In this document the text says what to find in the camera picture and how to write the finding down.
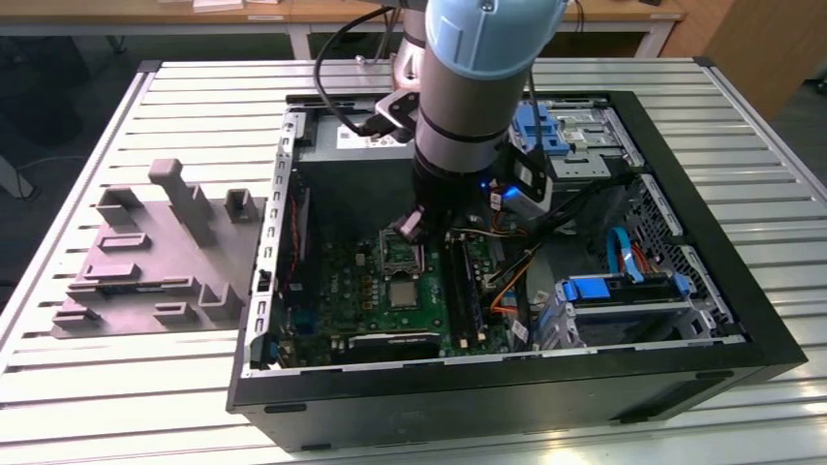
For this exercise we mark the silver CPU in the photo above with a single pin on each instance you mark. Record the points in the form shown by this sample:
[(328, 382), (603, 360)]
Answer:
[(403, 295)]

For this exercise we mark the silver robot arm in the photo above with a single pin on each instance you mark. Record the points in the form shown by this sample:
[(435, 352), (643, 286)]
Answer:
[(466, 121)]

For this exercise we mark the metal locking lever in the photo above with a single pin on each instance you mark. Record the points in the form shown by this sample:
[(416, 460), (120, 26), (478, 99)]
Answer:
[(422, 259)]

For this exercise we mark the grey power supply unit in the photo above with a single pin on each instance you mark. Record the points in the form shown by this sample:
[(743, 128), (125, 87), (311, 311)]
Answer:
[(336, 194)]

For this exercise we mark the blue plastic drive carrier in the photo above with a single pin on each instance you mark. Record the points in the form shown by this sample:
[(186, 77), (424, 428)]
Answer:
[(555, 140)]

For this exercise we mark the black RAM slot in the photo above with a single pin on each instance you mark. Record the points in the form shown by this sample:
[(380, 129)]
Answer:
[(458, 290), (450, 290)]

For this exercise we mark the RAM stick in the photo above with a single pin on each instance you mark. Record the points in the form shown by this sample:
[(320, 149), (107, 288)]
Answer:
[(129, 289), (474, 290)]

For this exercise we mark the grey metal drive cage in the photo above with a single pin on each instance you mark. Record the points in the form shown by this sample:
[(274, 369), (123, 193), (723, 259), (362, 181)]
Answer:
[(582, 167)]

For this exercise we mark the green motherboard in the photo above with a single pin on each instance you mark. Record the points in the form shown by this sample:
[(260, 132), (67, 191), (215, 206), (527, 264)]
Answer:
[(343, 286)]

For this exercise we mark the hard disk in blue carrier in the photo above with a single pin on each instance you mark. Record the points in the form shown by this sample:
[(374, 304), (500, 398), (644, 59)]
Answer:
[(591, 289)]

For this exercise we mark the black graphics card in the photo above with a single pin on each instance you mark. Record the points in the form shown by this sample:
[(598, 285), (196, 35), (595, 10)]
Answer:
[(391, 341)]

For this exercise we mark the blue board connector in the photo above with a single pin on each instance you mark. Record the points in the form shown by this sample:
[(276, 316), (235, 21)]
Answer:
[(306, 323)]

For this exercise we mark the grey metal disk bay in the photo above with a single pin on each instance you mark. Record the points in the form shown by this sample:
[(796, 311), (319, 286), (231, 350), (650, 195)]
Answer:
[(632, 310)]

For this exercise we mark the black PC case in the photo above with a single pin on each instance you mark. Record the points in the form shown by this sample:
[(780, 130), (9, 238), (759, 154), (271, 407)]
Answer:
[(452, 402)]

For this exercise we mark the blue VGA port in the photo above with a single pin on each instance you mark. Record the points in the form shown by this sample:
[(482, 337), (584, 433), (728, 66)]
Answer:
[(272, 352)]

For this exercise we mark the grey parts rack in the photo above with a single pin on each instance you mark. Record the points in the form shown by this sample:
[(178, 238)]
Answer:
[(168, 242)]

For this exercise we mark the small white box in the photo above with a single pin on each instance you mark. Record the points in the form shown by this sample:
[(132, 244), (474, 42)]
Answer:
[(219, 5)]

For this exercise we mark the brown wooden cabinet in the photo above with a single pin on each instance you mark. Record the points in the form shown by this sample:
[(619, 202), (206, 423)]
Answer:
[(762, 48)]

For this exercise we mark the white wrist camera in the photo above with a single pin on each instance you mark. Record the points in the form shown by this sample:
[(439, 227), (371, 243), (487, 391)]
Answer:
[(530, 203)]

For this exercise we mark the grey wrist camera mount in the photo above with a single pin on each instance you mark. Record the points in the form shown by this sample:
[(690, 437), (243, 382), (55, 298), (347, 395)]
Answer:
[(398, 106)]

